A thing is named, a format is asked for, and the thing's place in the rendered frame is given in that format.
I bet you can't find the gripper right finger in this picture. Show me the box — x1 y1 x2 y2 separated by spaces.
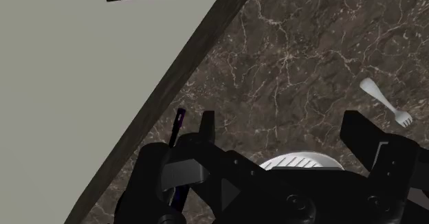
340 110 429 224

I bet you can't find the white ribbed plate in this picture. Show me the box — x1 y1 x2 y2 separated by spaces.
259 150 345 171

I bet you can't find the dark purple pen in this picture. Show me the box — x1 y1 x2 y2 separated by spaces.
167 107 190 217

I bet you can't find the white plastic fork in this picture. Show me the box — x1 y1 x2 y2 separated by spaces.
359 77 414 129

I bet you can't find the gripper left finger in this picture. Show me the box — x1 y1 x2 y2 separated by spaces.
113 110 269 224

